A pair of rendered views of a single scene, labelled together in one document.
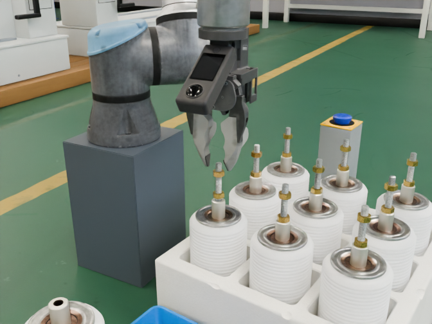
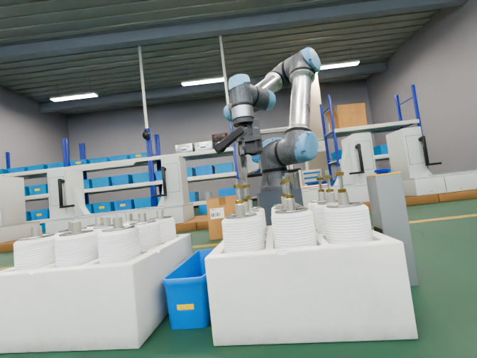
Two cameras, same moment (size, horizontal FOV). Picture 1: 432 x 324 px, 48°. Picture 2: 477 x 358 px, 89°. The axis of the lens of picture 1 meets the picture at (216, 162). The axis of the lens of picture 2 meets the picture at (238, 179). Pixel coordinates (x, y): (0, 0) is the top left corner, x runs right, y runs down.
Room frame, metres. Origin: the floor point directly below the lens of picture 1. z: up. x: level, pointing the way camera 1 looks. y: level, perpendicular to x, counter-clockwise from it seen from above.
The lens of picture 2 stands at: (0.31, -0.72, 0.30)
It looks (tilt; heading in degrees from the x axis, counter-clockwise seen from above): 4 degrees up; 62
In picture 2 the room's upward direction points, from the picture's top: 7 degrees counter-clockwise
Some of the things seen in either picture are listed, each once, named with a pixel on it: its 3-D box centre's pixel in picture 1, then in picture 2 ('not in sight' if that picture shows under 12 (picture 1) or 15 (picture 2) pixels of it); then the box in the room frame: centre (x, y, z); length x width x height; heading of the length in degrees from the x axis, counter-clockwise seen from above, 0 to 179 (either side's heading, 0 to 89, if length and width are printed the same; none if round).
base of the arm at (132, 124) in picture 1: (123, 112); (275, 180); (0.97, 0.19, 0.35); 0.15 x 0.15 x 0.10
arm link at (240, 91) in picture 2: not in sight; (240, 93); (0.73, -0.01, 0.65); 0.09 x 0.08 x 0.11; 14
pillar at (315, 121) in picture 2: not in sight; (311, 126); (5.50, 4.34, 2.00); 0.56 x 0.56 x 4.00; 62
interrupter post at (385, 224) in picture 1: (386, 220); (290, 205); (0.67, -0.26, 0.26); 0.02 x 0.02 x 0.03
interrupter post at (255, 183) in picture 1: (255, 184); not in sight; (0.81, -0.07, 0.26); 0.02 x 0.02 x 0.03
